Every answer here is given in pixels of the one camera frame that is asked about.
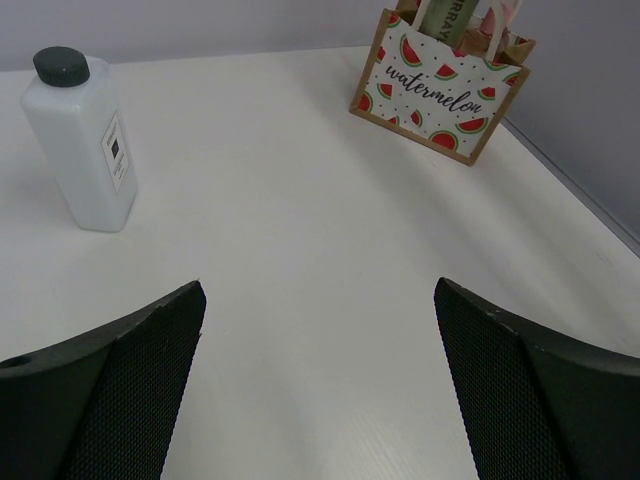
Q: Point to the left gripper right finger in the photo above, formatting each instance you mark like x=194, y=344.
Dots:
x=535, y=403

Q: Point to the white bottle black cap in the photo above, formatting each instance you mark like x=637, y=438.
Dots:
x=73, y=110

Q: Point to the olive bottle beige cap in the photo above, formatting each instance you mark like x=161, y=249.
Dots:
x=447, y=20

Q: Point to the watermelon canvas bag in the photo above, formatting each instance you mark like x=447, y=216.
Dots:
x=449, y=99

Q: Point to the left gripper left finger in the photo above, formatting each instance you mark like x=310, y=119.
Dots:
x=103, y=404

